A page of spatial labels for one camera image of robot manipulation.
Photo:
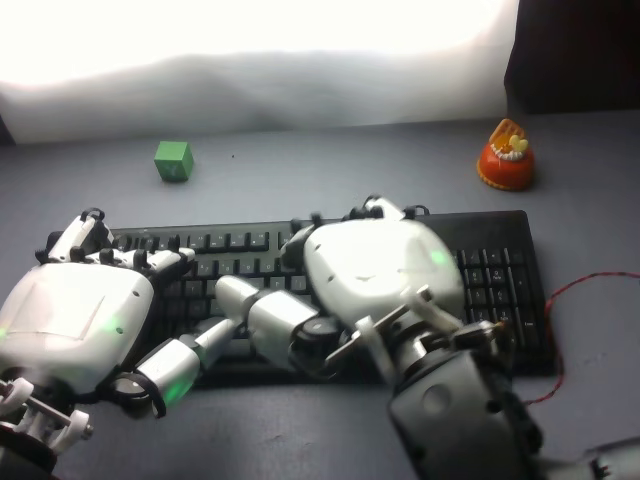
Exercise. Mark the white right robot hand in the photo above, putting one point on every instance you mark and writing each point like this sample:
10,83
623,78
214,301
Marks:
380,265

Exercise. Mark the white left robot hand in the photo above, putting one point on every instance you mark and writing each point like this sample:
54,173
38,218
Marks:
75,315

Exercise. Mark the black computer keyboard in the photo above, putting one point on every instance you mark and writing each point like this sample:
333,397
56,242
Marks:
500,285

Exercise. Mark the grey table cloth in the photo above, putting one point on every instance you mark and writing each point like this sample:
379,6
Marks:
320,165

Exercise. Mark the orange toy cake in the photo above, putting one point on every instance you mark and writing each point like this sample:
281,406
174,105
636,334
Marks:
505,162

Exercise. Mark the green cube block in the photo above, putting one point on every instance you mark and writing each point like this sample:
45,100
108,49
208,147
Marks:
172,162

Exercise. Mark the white cloth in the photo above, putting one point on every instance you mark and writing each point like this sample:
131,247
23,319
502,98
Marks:
250,90

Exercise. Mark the dark board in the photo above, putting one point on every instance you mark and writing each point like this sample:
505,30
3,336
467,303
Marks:
575,55

